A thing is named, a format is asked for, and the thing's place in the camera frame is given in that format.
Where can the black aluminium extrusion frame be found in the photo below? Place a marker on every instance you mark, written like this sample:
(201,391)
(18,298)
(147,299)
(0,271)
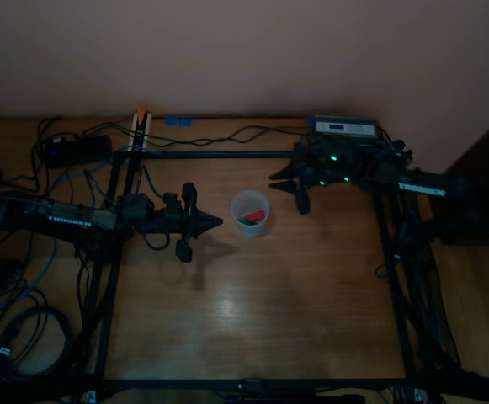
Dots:
(227,154)

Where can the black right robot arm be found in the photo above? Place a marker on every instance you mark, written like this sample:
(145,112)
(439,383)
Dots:
(421,187)

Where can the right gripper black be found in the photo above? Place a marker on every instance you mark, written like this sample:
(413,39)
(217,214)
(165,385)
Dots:
(328,177)

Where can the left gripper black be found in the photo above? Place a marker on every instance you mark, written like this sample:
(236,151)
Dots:
(168,223)

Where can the black power brick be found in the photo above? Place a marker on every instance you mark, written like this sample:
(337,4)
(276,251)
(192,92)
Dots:
(88,149)

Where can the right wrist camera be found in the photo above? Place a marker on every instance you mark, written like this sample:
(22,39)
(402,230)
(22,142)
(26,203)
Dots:
(320,155)

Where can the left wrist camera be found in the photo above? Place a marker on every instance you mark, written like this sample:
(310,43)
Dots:
(171,201)

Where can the red cube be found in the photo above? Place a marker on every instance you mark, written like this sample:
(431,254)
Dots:
(256,215)

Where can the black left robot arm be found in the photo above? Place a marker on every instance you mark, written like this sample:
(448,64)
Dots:
(71,219)

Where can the silver power supply box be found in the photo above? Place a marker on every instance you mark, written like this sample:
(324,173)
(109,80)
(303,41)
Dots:
(345,125)

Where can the blue tape piece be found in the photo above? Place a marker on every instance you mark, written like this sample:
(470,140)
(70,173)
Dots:
(185,122)
(170,121)

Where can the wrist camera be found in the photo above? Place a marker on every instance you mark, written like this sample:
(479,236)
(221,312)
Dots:
(171,201)
(320,155)

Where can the translucent plastic cup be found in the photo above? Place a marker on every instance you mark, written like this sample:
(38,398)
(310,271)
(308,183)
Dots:
(248,231)

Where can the green block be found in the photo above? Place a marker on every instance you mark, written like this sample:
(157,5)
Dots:
(244,221)

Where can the white power strip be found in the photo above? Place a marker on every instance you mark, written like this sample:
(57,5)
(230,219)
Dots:
(148,130)

